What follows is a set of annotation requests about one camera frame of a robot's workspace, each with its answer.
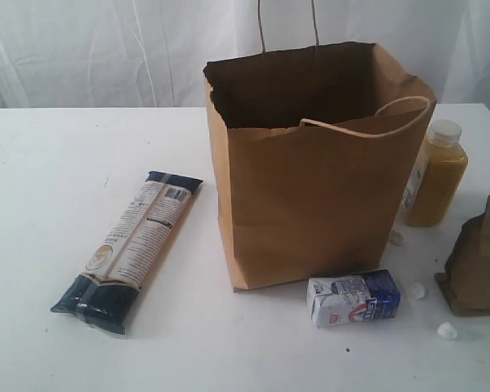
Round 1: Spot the white crumb front right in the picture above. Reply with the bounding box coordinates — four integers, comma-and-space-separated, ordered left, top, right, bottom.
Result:
437, 322, 459, 341

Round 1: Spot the yellow juice bottle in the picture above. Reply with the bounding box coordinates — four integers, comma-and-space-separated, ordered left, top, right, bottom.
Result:
402, 119, 468, 227

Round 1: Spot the white crumb behind bag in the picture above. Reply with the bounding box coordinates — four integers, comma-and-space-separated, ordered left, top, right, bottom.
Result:
389, 229, 406, 247

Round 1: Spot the white backdrop curtain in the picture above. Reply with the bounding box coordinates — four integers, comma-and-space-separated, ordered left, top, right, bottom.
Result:
0, 1, 490, 108

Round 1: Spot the brown paper shopping bag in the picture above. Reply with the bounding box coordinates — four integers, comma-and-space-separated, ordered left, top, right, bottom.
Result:
203, 0, 438, 293

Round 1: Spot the brown kraft paper pouch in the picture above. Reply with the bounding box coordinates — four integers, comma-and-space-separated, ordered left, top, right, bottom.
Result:
434, 195, 490, 317

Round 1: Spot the blue white milk carton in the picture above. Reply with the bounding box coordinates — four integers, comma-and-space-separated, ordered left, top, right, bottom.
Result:
306, 269, 401, 327

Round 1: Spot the blue spaghetti pasta packet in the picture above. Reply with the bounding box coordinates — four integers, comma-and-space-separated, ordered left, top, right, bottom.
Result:
50, 171, 203, 335

